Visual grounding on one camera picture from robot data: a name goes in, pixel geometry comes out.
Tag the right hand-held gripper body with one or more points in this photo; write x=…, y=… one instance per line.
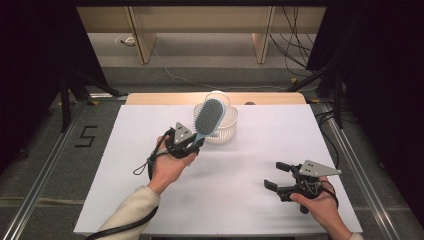
x=315, y=169

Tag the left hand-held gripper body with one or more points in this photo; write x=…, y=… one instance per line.
x=181, y=133

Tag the light blue hairbrush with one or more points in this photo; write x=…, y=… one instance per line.
x=208, y=116

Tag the white plastic basket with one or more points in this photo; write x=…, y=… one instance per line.
x=227, y=128

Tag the person's left hand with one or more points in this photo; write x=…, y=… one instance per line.
x=168, y=170

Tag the person's right hand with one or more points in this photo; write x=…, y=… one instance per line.
x=323, y=209

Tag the light wooden table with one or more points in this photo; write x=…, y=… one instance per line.
x=160, y=98

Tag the white table cover board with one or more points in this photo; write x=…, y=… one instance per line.
x=233, y=203

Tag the yellow tape piece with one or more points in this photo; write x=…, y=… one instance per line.
x=293, y=80
x=94, y=102
x=314, y=100

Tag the black metal stand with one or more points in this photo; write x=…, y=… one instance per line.
x=338, y=100

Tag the round white floor socket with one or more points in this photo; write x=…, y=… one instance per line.
x=125, y=40

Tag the light wooden background desk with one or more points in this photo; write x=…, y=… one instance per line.
x=200, y=20

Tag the black tripod stand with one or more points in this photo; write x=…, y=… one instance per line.
x=65, y=106

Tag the dark curtain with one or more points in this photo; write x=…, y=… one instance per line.
x=33, y=50
x=383, y=66

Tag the metal floor rail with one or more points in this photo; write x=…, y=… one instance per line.
x=367, y=186
x=40, y=186

